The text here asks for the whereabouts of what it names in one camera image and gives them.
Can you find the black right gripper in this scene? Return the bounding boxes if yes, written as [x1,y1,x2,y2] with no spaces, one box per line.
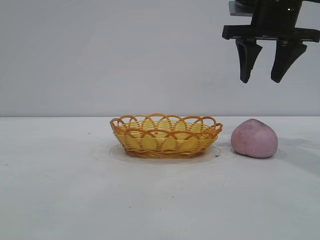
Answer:
[221,0,320,84]

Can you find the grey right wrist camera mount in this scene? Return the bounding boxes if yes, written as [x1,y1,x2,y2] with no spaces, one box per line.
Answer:
[228,0,256,17]

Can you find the pink peach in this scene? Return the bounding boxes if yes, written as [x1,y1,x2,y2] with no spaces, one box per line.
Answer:
[230,118,279,159]

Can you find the clear round plastic mat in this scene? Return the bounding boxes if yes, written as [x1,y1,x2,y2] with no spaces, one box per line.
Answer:
[107,144,222,165]

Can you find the yellow woven wicker basket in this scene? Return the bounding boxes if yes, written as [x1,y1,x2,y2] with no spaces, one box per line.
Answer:
[109,112,224,159]

